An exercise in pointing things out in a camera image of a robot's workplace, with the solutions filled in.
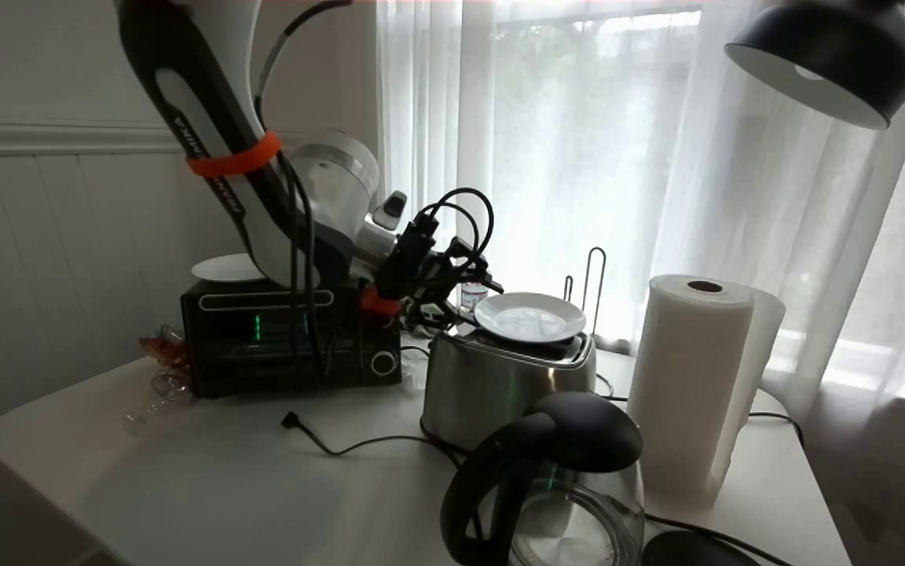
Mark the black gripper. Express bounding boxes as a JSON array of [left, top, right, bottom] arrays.
[[372, 204, 506, 327]]

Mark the black toaster oven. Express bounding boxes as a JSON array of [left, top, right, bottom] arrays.
[[179, 272, 405, 401]]

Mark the silver two-slot toaster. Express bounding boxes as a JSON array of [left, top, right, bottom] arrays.
[[417, 319, 600, 456]]

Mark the white sheer curtain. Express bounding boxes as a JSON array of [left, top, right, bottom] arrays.
[[372, 0, 905, 421]]

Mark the glass kettle with black lid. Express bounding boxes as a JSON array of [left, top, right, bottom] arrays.
[[438, 391, 652, 566]]

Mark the white paper towel roll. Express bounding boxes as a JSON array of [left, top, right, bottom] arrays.
[[625, 271, 788, 509]]

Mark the clear bag with orange contents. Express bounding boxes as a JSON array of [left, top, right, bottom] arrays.
[[118, 325, 202, 434]]

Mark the black kettle base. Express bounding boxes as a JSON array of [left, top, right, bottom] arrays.
[[641, 527, 767, 566]]

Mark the black lamp shade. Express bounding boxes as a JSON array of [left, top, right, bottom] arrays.
[[722, 0, 905, 132]]

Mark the grey upholstered chair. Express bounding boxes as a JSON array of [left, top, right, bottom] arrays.
[[801, 391, 905, 566]]

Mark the orange cable strap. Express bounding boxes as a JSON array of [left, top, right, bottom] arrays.
[[356, 286, 405, 322], [186, 130, 287, 180]]

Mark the metal wire towel holder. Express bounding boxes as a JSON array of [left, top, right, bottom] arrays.
[[559, 241, 614, 345]]

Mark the black toaster power cord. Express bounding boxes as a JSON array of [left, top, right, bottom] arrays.
[[281, 408, 467, 466]]

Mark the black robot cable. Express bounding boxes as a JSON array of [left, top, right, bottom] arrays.
[[253, 0, 358, 118]]

